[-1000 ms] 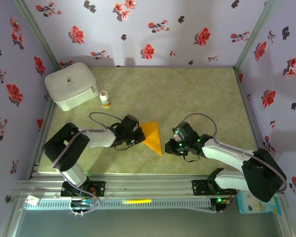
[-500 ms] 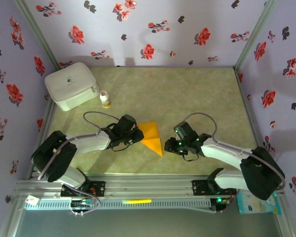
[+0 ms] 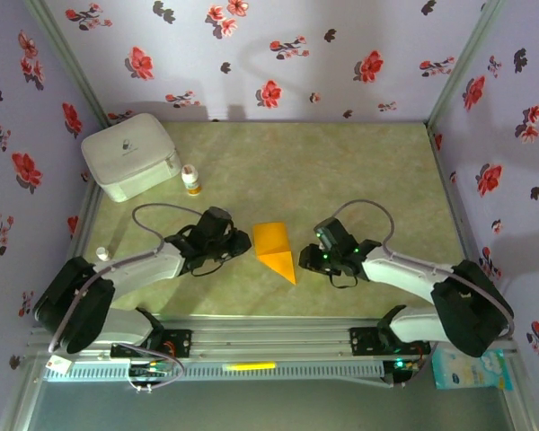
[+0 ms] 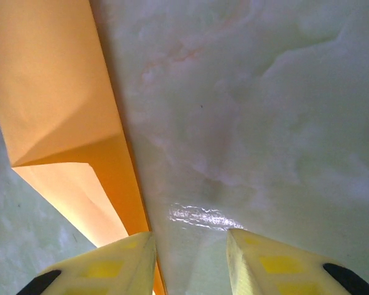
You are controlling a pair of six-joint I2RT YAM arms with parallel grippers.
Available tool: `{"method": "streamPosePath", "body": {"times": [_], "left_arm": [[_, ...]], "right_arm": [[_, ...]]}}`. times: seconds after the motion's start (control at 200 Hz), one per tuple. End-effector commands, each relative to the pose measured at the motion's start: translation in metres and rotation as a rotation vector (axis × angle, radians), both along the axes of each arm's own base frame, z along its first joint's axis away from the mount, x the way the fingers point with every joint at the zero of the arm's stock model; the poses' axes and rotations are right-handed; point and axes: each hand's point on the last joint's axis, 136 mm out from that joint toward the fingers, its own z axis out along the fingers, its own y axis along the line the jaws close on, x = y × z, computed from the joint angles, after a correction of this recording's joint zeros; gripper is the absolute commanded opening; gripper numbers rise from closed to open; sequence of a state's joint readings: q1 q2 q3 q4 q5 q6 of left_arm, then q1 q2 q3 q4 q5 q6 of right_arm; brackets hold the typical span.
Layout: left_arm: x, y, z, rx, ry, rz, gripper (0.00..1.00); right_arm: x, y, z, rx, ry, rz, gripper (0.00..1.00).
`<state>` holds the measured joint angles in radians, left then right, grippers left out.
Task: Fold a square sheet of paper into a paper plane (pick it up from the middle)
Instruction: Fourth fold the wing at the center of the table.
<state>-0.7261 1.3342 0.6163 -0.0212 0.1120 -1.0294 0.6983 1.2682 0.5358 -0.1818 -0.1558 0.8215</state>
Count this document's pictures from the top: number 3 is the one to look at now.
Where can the orange paper sheet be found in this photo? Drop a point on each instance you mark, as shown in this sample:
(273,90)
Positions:
(274,251)

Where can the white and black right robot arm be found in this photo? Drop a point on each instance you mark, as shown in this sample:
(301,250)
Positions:
(462,314)

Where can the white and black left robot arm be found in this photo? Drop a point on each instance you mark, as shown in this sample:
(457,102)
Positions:
(76,310)

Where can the white pill bottle orange label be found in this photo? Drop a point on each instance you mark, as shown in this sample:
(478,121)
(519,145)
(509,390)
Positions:
(191,179)

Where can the yellow sticker strip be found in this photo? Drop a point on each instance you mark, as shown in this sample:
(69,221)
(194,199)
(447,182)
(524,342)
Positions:
(249,366)

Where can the white zippered pouch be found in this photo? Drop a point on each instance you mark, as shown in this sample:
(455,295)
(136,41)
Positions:
(126,148)

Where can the blue wet wipes pack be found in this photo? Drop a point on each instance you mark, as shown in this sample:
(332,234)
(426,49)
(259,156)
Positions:
(480,375)

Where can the white paper tag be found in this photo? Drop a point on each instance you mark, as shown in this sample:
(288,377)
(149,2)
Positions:
(58,363)

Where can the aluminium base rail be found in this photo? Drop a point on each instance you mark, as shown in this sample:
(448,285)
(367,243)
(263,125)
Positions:
(274,334)

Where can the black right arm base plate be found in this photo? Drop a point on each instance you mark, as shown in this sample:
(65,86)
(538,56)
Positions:
(364,341)

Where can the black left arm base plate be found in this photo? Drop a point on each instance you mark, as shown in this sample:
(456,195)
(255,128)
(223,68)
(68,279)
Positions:
(179,343)

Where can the aluminium corner post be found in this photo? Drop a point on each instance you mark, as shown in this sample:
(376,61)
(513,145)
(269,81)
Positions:
(463,63)
(71,63)

